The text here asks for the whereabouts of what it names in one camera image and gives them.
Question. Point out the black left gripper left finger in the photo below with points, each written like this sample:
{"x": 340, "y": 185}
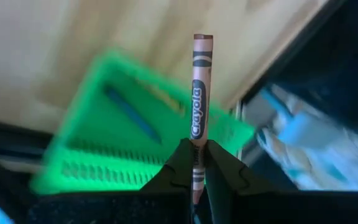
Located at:
{"x": 179, "y": 168}

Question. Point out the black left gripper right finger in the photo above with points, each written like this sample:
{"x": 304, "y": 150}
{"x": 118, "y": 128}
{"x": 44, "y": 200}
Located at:
{"x": 225, "y": 174}

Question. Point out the maroon crayon pink wrapper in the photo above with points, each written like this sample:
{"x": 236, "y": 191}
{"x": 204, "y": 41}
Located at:
{"x": 201, "y": 93}

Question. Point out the white and blue sheet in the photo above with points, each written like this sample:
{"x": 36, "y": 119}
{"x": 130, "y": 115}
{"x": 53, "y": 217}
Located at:
{"x": 315, "y": 149}

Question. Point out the green plastic basket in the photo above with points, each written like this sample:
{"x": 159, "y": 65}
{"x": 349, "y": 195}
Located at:
{"x": 82, "y": 130}

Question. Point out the black aluminium rig frame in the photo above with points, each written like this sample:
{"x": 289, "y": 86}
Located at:
{"x": 5, "y": 174}

